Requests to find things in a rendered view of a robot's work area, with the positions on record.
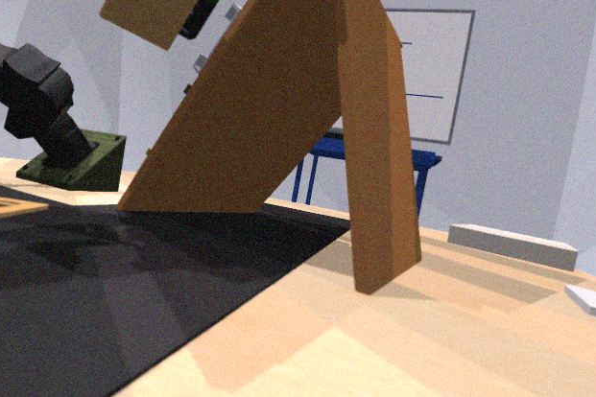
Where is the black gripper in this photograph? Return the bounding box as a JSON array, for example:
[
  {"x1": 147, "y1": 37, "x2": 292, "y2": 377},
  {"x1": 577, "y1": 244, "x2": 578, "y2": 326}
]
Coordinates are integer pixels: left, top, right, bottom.
[{"x1": 179, "y1": 0, "x2": 219, "y2": 40}]

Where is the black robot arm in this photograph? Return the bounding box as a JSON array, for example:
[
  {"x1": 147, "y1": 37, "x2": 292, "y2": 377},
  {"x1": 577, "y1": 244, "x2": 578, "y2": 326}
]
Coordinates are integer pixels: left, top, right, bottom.
[{"x1": 0, "y1": 43, "x2": 100, "y2": 170}]

